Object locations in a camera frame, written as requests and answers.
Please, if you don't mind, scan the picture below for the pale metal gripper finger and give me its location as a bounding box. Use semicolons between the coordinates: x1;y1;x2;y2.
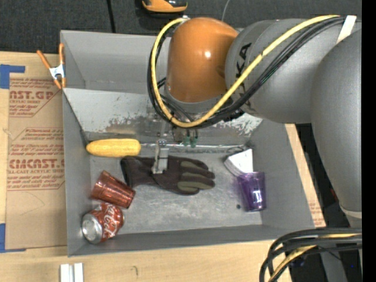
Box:
151;140;162;174
160;147;170;172

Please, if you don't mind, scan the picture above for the dark brown glove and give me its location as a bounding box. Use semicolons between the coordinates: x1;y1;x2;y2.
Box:
120;155;216;196

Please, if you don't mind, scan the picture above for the yellow corn cob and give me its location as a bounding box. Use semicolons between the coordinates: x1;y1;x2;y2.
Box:
85;138;142;159

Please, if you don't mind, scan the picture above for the red plastic cup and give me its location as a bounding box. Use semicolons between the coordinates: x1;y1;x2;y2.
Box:
90;170;137;210

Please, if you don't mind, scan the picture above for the grey metal bin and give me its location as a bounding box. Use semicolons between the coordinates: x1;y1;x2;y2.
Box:
59;30;317;257

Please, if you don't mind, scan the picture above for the white paper stack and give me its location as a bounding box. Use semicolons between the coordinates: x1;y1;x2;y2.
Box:
223;148;254;177

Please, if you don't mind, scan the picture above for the red soda can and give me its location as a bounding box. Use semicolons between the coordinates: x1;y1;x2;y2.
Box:
81;202;125;245

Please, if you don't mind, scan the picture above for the purple clear plastic cup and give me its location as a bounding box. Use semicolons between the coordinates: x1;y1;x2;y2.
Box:
236;171;268;212

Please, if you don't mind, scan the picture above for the brown cardboard board red print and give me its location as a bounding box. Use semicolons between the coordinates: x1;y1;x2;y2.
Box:
0;51;327;254

